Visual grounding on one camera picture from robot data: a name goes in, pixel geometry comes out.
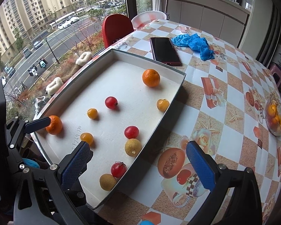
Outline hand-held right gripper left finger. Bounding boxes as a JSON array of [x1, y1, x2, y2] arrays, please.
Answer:
[[13, 141, 93, 225]]

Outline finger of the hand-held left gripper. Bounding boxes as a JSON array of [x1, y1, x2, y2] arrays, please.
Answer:
[[5, 117, 52, 169], [66, 189, 87, 208]]

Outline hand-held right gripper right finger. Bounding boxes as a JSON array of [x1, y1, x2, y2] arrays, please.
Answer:
[[186, 140, 264, 225]]

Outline tan longan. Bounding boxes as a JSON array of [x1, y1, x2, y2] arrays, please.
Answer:
[[99, 173, 117, 191], [125, 138, 141, 156]]

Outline red cherry tomato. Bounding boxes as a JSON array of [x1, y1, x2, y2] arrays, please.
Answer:
[[105, 96, 119, 110], [111, 161, 127, 178], [124, 126, 140, 139]]

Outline clear glass bowl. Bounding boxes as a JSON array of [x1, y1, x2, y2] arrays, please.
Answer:
[[265, 94, 281, 136]]

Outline white shallow cardboard box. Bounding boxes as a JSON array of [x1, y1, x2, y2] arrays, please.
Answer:
[[33, 49, 186, 210]]

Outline person's left hand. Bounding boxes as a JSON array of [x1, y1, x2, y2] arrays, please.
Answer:
[[22, 158, 41, 169]]

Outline white and green sneaker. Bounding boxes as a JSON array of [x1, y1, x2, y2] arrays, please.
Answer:
[[33, 96, 49, 114]]

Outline brown fleece-lined boot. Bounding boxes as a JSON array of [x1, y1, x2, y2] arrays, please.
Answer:
[[45, 76, 72, 96], [71, 51, 93, 74]]

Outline smartphone with red case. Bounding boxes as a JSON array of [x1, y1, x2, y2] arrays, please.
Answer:
[[150, 37, 182, 66]]

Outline pink plastic stool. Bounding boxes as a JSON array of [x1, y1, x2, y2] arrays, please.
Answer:
[[269, 62, 281, 85]]

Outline crumpled blue gloves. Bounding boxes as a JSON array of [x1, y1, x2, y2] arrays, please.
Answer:
[[171, 33, 215, 61]]

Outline red plastic chair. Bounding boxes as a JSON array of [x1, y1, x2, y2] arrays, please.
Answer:
[[102, 13, 135, 48]]

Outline white cabinet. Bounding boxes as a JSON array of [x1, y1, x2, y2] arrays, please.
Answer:
[[161, 0, 251, 50]]

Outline grey curtain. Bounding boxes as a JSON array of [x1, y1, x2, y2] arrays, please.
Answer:
[[255, 2, 281, 64]]

